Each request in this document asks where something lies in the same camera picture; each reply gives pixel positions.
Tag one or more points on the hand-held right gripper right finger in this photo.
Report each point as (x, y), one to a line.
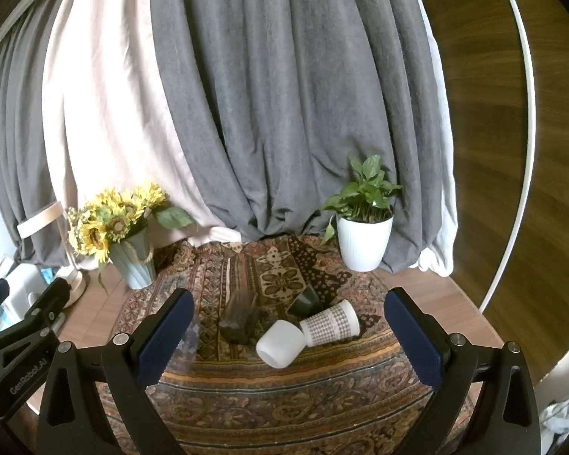
(415, 341)

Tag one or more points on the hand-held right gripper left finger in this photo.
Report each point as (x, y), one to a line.
(167, 336)

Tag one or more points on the clear glass cup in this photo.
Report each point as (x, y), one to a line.
(188, 348)

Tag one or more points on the dark brown glass cup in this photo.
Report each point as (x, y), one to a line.
(239, 317)

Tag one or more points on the white checked pattern cup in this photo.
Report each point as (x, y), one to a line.
(332, 322)

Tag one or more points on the white frosted cup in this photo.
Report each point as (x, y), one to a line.
(279, 343)

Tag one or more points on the dark green cup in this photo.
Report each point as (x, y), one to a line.
(308, 301)

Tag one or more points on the white desk lamp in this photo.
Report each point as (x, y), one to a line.
(73, 284)

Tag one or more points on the sunflower bouquet in blue pot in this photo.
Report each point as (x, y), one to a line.
(132, 256)

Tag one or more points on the green plant in white pot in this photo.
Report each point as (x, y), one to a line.
(362, 241)

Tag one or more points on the patterned brown tablecloth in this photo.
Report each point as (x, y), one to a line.
(284, 403)

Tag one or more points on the narrow grey curtain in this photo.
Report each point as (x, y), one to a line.
(19, 161)

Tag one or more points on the white curtain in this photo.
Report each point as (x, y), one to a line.
(445, 199)

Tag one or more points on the crumpled white grey cloth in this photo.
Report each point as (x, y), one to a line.
(562, 419)

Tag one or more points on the cream curtain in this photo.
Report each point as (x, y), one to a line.
(109, 104)

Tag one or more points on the wide grey curtain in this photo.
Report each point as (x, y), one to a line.
(289, 104)

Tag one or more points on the white hoop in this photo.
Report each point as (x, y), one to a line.
(533, 104)

